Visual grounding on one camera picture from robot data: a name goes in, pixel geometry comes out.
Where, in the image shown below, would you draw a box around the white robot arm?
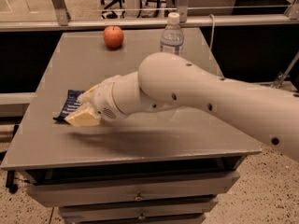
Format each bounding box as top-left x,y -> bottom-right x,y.
65,52 -> 299,161

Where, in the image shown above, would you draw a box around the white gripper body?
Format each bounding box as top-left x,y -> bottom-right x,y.
92,76 -> 126,121

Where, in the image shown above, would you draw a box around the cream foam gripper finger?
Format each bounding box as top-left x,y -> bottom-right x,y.
64,105 -> 101,127
78,85 -> 99,104

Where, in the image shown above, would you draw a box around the clear plastic water bottle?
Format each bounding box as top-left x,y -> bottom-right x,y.
160,12 -> 184,55

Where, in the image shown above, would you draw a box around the metal railing frame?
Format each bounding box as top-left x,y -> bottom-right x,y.
0,0 -> 298,32

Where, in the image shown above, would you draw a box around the grey drawer cabinet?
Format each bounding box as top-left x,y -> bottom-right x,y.
2,30 -> 260,224

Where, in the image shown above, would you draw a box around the black office chair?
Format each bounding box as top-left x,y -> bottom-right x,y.
100,0 -> 124,19

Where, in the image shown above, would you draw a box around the red apple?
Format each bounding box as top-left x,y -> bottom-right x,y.
103,26 -> 124,49

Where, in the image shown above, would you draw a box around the blue rxbar blueberry wrapper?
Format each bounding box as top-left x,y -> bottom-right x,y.
53,90 -> 83,121

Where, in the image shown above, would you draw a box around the top drawer with knob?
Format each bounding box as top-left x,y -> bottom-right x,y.
27,171 -> 240,207

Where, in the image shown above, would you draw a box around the drawer with knob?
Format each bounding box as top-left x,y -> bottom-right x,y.
59,197 -> 218,222
27,171 -> 240,207

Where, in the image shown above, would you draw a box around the white hanging cable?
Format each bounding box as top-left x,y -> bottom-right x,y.
208,13 -> 217,51

